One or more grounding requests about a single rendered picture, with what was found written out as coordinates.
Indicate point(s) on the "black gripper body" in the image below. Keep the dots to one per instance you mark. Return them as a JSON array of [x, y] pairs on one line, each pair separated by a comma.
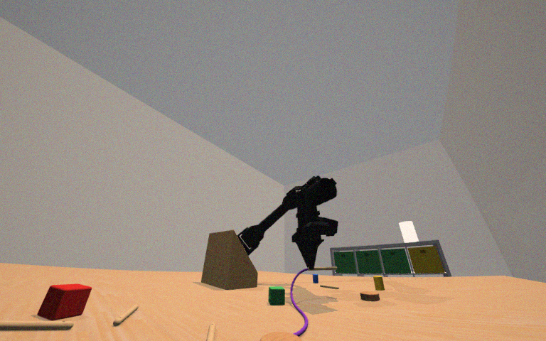
[[308, 228]]

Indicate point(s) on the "purple cord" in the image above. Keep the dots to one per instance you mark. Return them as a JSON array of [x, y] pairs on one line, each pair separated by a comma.
[[301, 331]]

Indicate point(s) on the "yellow cylinder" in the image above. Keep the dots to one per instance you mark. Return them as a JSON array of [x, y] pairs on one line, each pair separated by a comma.
[[378, 281]]

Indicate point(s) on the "green block with hole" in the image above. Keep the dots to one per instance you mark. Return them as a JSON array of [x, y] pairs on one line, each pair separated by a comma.
[[276, 296]]

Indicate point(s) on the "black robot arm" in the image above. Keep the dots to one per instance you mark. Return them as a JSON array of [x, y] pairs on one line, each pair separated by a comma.
[[316, 191]]

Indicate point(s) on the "red block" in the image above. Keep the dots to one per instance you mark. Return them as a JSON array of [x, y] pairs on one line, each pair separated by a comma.
[[64, 301]]

